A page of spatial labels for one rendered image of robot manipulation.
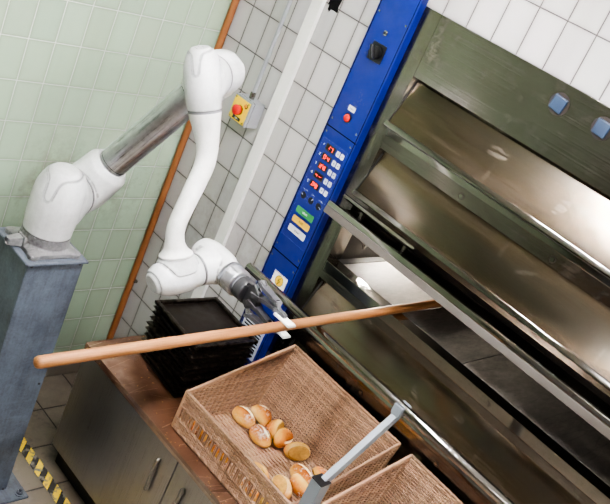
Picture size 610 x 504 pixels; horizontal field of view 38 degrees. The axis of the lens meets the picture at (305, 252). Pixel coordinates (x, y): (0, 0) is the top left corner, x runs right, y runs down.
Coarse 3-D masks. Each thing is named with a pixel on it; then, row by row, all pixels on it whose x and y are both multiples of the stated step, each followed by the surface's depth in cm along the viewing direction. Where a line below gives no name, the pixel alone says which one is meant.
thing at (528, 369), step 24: (336, 216) 290; (360, 240) 284; (384, 240) 289; (432, 288) 266; (456, 288) 281; (456, 312) 261; (480, 312) 269; (480, 336) 255; (552, 384) 241; (576, 384) 252; (576, 408) 236; (600, 408) 243; (600, 432) 232
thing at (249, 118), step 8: (240, 96) 330; (248, 96) 332; (232, 104) 332; (240, 104) 329; (248, 104) 326; (256, 104) 327; (248, 112) 327; (256, 112) 329; (240, 120) 330; (248, 120) 329; (256, 120) 332
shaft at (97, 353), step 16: (400, 304) 297; (416, 304) 303; (432, 304) 310; (304, 320) 260; (320, 320) 265; (336, 320) 271; (176, 336) 225; (192, 336) 228; (208, 336) 232; (224, 336) 236; (240, 336) 241; (64, 352) 200; (80, 352) 203; (96, 352) 206; (112, 352) 209; (128, 352) 213; (144, 352) 217
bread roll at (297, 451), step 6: (288, 444) 303; (294, 444) 302; (300, 444) 303; (288, 450) 301; (294, 450) 302; (300, 450) 303; (306, 450) 304; (288, 456) 302; (294, 456) 302; (300, 456) 303; (306, 456) 304
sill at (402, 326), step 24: (336, 264) 313; (360, 288) 304; (408, 336) 291; (432, 360) 285; (456, 360) 284; (480, 384) 276; (504, 408) 269; (528, 432) 263; (552, 456) 258; (576, 480) 253; (600, 480) 253
